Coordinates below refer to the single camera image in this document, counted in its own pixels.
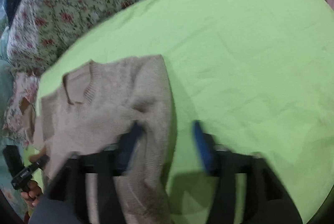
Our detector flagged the beige knit sweater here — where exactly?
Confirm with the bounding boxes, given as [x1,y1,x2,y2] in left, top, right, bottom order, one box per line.
[25,55,172,223]

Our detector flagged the person's left hand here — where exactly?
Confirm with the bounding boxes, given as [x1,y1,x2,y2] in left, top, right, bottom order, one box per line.
[20,180,43,208]

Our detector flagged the teal floral duvet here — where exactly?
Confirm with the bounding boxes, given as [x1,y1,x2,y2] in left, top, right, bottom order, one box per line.
[1,0,15,205]

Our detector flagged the pink floral pillow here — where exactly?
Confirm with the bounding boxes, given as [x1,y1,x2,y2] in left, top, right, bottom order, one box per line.
[2,72,40,148]

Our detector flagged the green blanket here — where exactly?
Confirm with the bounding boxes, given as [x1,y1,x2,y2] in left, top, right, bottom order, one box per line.
[37,0,333,223]

